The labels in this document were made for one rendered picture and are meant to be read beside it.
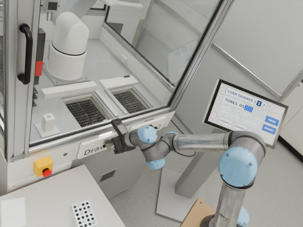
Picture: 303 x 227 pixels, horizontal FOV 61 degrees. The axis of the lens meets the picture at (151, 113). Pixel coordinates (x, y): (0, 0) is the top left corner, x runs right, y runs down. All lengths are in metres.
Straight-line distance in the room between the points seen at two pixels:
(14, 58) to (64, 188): 0.71
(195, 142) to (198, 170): 1.11
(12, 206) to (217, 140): 0.89
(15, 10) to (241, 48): 2.21
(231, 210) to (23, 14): 0.91
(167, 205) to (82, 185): 1.15
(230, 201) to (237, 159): 0.20
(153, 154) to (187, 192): 1.36
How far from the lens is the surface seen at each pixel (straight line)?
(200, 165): 2.16
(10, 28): 0.81
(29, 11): 0.80
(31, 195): 1.32
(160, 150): 1.13
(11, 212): 1.27
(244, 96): 1.82
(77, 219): 1.24
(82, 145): 1.30
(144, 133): 1.06
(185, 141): 1.14
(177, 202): 2.43
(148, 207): 2.33
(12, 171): 1.25
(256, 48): 2.62
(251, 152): 0.90
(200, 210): 1.46
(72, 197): 1.33
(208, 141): 1.08
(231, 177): 0.91
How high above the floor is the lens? 1.90
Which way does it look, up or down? 37 degrees down
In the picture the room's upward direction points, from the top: 25 degrees clockwise
